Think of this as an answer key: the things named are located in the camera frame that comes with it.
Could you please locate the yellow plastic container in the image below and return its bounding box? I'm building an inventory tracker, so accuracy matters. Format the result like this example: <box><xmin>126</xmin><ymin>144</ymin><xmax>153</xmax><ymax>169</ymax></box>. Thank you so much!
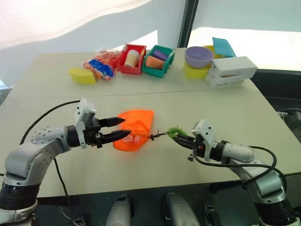
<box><xmin>203</xmin><ymin>45</ymin><xmax>227</xmax><ymax>60</ymax></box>

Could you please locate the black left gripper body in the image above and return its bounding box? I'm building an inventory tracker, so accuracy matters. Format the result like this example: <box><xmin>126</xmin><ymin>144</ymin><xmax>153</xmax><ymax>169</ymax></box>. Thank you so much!
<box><xmin>83</xmin><ymin>118</ymin><xmax>104</xmax><ymax>149</ymax></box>

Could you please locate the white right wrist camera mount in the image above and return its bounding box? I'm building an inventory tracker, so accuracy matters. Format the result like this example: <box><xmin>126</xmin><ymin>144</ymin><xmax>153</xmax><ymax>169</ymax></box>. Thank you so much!
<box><xmin>191</xmin><ymin>119</ymin><xmax>218</xmax><ymax>162</ymax></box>

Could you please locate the white cardboard box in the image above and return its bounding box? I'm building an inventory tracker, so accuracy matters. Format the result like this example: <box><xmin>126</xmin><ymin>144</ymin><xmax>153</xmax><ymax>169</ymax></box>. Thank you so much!
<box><xmin>204</xmin><ymin>68</ymin><xmax>246</xmax><ymax>89</ymax></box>
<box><xmin>210</xmin><ymin>56</ymin><xmax>258</xmax><ymax>80</ymax></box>

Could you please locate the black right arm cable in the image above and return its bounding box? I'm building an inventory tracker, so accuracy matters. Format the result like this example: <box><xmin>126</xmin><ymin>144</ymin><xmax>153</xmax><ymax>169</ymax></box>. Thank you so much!
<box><xmin>187</xmin><ymin>145</ymin><xmax>288</xmax><ymax>189</ymax></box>

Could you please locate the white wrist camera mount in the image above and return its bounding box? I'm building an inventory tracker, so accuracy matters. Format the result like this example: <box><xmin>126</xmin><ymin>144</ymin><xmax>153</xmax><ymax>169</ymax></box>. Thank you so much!
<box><xmin>191</xmin><ymin>119</ymin><xmax>218</xmax><ymax>162</ymax></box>
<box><xmin>74</xmin><ymin>98</ymin><xmax>97</xmax><ymax>150</ymax></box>

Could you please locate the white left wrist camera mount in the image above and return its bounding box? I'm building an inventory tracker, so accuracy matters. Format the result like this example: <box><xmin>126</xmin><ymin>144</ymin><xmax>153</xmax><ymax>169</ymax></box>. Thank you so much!
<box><xmin>74</xmin><ymin>98</ymin><xmax>97</xmax><ymax>150</ymax></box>

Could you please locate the dark window frame post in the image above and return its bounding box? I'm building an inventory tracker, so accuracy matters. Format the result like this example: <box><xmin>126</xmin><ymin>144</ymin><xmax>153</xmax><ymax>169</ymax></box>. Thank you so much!
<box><xmin>177</xmin><ymin>0</ymin><xmax>199</xmax><ymax>48</ymax></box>

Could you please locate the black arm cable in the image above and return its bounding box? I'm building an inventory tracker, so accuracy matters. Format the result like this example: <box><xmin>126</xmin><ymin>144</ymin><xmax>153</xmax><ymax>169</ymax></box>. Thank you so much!
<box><xmin>19</xmin><ymin>99</ymin><xmax>81</xmax><ymax>208</ymax></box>
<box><xmin>187</xmin><ymin>145</ymin><xmax>288</xmax><ymax>189</ymax></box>

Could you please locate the clear bag of orange pieces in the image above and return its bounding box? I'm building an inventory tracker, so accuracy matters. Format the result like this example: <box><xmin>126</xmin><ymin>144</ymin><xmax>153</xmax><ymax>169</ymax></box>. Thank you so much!
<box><xmin>82</xmin><ymin>48</ymin><xmax>121</xmax><ymax>82</ymax></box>

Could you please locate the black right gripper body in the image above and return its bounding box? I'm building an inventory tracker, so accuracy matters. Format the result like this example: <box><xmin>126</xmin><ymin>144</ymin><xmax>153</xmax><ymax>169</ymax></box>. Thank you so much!
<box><xmin>187</xmin><ymin>137</ymin><xmax>206</xmax><ymax>162</ymax></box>

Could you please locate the grey rounded robot leg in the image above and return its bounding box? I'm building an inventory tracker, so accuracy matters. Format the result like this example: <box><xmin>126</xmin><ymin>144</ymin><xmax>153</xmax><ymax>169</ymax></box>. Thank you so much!
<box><xmin>105</xmin><ymin>194</ymin><xmax>133</xmax><ymax>226</ymax></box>
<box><xmin>161</xmin><ymin>193</ymin><xmax>201</xmax><ymax>226</ymax></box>

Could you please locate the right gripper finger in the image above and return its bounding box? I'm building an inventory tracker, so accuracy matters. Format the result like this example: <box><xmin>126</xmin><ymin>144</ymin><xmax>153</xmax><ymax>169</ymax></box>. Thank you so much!
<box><xmin>172</xmin><ymin>137</ymin><xmax>195</xmax><ymax>150</ymax></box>
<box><xmin>175</xmin><ymin>132</ymin><xmax>196</xmax><ymax>144</ymax></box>

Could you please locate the red plastic bin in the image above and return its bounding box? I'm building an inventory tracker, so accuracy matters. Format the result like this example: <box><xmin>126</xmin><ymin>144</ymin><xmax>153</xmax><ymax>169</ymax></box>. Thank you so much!
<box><xmin>117</xmin><ymin>43</ymin><xmax>147</xmax><ymax>75</ymax></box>

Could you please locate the purple cylinder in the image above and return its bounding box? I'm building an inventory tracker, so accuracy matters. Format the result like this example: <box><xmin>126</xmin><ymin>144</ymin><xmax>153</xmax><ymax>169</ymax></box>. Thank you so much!
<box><xmin>152</xmin><ymin>48</ymin><xmax>171</xmax><ymax>61</ymax></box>

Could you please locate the purple bowl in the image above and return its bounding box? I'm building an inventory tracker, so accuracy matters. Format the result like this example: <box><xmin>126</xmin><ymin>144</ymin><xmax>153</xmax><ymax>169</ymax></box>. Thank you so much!
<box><xmin>184</xmin><ymin>46</ymin><xmax>215</xmax><ymax>69</ymax></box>

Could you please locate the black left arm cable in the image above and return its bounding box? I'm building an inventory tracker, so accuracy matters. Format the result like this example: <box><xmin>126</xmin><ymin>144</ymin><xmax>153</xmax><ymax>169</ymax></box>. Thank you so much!
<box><xmin>19</xmin><ymin>99</ymin><xmax>81</xmax><ymax>208</ymax></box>

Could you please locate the blue crinkled packet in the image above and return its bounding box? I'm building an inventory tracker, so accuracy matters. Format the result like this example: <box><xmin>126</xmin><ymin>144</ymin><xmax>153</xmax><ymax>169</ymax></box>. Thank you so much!
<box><xmin>88</xmin><ymin>58</ymin><xmax>115</xmax><ymax>80</ymax></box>

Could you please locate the green drawstring pull tab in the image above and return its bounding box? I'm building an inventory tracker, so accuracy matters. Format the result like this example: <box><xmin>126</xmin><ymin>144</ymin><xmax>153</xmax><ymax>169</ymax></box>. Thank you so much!
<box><xmin>167</xmin><ymin>127</ymin><xmax>189</xmax><ymax>139</ymax></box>

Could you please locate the orange cylinder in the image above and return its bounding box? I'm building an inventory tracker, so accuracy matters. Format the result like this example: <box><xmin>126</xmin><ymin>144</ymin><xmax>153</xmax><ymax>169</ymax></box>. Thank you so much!
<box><xmin>144</xmin><ymin>56</ymin><xmax>165</xmax><ymax>70</ymax></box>

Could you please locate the black drawstring cord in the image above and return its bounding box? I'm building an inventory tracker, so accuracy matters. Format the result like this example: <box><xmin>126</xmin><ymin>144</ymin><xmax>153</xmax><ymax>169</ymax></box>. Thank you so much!
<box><xmin>147</xmin><ymin>129</ymin><xmax>170</xmax><ymax>141</ymax></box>

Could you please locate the yellow half-round sponge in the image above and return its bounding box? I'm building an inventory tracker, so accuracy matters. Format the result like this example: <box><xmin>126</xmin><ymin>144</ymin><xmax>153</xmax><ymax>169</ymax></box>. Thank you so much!
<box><xmin>68</xmin><ymin>67</ymin><xmax>97</xmax><ymax>85</ymax></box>

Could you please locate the orange fabric pouch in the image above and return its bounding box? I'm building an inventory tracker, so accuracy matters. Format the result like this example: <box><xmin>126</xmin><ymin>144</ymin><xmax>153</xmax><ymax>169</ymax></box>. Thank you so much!
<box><xmin>112</xmin><ymin>109</ymin><xmax>155</xmax><ymax>153</ymax></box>

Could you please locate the white cable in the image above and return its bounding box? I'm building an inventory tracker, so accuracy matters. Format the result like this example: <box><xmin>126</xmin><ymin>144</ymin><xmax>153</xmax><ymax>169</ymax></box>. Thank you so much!
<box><xmin>277</xmin><ymin>107</ymin><xmax>301</xmax><ymax>123</ymax></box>

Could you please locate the cream cylindrical cup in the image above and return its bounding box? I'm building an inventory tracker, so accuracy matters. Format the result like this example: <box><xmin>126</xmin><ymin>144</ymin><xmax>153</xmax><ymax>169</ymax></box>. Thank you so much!
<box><xmin>123</xmin><ymin>49</ymin><xmax>141</xmax><ymax>68</ymax></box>

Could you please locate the green plastic bin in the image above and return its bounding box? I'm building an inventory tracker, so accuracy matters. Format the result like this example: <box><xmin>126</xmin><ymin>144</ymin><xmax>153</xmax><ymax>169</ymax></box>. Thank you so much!
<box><xmin>141</xmin><ymin>44</ymin><xmax>176</xmax><ymax>79</ymax></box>

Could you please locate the yellow square sponge block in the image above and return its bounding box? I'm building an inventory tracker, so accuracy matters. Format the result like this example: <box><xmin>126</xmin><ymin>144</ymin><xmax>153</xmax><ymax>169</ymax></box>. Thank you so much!
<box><xmin>183</xmin><ymin>61</ymin><xmax>212</xmax><ymax>80</ymax></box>

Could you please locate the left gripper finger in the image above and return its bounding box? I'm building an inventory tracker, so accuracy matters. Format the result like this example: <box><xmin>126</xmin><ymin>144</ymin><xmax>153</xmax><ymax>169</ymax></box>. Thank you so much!
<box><xmin>99</xmin><ymin>116</ymin><xmax>126</xmax><ymax>128</ymax></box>
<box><xmin>95</xmin><ymin>129</ymin><xmax>132</xmax><ymax>149</ymax></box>

